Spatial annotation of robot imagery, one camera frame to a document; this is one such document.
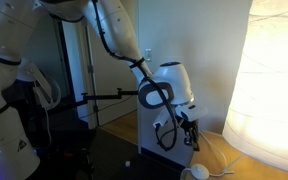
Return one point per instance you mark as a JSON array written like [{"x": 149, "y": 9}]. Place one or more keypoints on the white round foot switch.
[{"x": 199, "y": 172}]

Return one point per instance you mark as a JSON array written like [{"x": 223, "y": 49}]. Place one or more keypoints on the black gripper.
[{"x": 191, "y": 134}]

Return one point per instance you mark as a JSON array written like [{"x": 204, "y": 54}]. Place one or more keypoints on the white wall light switch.
[{"x": 148, "y": 54}]

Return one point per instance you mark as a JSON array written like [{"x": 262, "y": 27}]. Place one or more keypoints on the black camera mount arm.
[{"x": 120, "y": 93}]

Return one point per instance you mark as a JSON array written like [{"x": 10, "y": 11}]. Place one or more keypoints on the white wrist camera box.
[{"x": 193, "y": 112}]

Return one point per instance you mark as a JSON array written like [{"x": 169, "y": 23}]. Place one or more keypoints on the white door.
[{"x": 109, "y": 75}]

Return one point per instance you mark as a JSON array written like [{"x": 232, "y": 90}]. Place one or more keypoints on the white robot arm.
[{"x": 18, "y": 19}]

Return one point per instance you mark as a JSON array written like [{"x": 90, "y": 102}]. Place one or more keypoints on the tall white paper lamp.
[{"x": 257, "y": 118}]

